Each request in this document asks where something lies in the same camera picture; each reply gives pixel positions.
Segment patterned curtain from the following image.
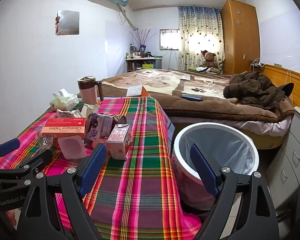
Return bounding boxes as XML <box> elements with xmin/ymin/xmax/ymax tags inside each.
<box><xmin>178</xmin><ymin>6</ymin><xmax>225</xmax><ymax>71</ymax></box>

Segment red metal can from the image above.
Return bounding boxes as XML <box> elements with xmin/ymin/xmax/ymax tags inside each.
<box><xmin>110</xmin><ymin>114</ymin><xmax>127</xmax><ymax>130</ymax></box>

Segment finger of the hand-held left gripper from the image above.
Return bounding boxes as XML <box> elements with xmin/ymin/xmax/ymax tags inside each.
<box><xmin>0</xmin><ymin>149</ymin><xmax>53</xmax><ymax>193</ymax></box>
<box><xmin>0</xmin><ymin>138</ymin><xmax>21</xmax><ymax>167</ymax></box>

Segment pink drink carton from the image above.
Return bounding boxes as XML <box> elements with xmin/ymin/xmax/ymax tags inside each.
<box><xmin>106</xmin><ymin>123</ymin><xmax>132</xmax><ymax>160</ymax></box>

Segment grey drawer nightstand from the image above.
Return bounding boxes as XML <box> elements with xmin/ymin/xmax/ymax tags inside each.
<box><xmin>265</xmin><ymin>106</ymin><xmax>300</xmax><ymax>209</ymax></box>

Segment dried flower branches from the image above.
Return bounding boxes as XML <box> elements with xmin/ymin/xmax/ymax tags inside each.
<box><xmin>129</xmin><ymin>29</ymin><xmax>157</xmax><ymax>47</ymax></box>

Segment pale pink plastic container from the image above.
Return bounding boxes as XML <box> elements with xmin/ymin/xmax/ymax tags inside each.
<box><xmin>57</xmin><ymin>135</ymin><xmax>87</xmax><ymax>159</ymax></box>

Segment orange medicine box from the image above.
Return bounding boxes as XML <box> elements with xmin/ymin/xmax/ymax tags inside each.
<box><xmin>41</xmin><ymin>117</ymin><xmax>87</xmax><ymax>138</ymax></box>

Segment pink lidded mug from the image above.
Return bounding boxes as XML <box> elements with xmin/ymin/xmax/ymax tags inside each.
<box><xmin>77</xmin><ymin>75</ymin><xmax>104</xmax><ymax>105</ymax></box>

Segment orange tissue box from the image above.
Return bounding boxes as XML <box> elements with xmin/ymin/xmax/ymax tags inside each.
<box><xmin>126</xmin><ymin>85</ymin><xmax>150</xmax><ymax>98</ymax></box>

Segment small window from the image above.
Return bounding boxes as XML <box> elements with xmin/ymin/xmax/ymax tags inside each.
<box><xmin>159</xmin><ymin>29</ymin><xmax>180</xmax><ymax>50</ymax></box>

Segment silver wall poster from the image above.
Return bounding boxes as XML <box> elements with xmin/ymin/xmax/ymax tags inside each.
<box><xmin>55</xmin><ymin>9</ymin><xmax>80</xmax><ymax>36</ymax></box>

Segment brown jacket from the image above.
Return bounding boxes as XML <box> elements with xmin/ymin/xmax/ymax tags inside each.
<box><xmin>222</xmin><ymin>71</ymin><xmax>294</xmax><ymax>110</ymax></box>

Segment wrapped air conditioner pipe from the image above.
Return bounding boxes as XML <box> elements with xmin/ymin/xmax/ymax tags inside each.
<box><xmin>119</xmin><ymin>6</ymin><xmax>139</xmax><ymax>30</ymax></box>

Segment bed with brown blanket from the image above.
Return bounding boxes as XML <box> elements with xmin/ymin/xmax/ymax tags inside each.
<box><xmin>100</xmin><ymin>69</ymin><xmax>295</xmax><ymax>123</ymax></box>

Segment purple white drink carton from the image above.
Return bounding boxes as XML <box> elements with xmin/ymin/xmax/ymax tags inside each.
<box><xmin>86</xmin><ymin>112</ymin><xmax>114</xmax><ymax>140</ymax></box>

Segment plaid tablecloth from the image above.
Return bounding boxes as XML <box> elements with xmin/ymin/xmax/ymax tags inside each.
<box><xmin>0</xmin><ymin>96</ymin><xmax>203</xmax><ymax>240</ymax></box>

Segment small dressing table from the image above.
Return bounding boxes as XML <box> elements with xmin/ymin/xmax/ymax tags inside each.
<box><xmin>125</xmin><ymin>56</ymin><xmax>163</xmax><ymax>72</ymax></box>

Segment row of cosmetic bottles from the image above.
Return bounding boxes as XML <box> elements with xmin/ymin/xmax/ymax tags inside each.
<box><xmin>126</xmin><ymin>44</ymin><xmax>152</xmax><ymax>59</ymax></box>

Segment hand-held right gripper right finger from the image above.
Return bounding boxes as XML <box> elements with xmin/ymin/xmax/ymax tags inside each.
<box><xmin>189</xmin><ymin>144</ymin><xmax>280</xmax><ymax>240</ymax></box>

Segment wooden wardrobe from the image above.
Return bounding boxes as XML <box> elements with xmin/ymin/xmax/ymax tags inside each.
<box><xmin>220</xmin><ymin>0</ymin><xmax>260</xmax><ymax>75</ymax></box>

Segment green white tissue pack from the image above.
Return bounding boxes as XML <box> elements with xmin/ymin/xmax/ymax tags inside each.
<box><xmin>50</xmin><ymin>89</ymin><xmax>79</xmax><ymax>111</ymax></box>

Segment brown teddy bear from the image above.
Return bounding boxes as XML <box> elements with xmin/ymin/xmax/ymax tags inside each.
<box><xmin>199</xmin><ymin>50</ymin><xmax>220</xmax><ymax>74</ymax></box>

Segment crumpled white paper wrappers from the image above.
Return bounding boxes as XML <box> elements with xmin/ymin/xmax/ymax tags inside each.
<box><xmin>56</xmin><ymin>104</ymin><xmax>100</xmax><ymax>120</ymax></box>

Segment blue glasses case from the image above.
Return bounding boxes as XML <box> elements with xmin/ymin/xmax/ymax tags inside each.
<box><xmin>181</xmin><ymin>94</ymin><xmax>203</xmax><ymax>102</ymax></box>

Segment white round trash bin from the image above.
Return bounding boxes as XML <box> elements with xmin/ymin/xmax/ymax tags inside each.
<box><xmin>171</xmin><ymin>122</ymin><xmax>259</xmax><ymax>212</ymax></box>

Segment pink bed sheet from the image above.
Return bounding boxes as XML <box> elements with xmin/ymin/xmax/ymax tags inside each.
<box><xmin>170</xmin><ymin>116</ymin><xmax>293</xmax><ymax>137</ymax></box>

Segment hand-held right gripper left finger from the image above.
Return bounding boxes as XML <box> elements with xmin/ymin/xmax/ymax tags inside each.
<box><xmin>16</xmin><ymin>142</ymin><xmax>108</xmax><ymax>240</ymax></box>

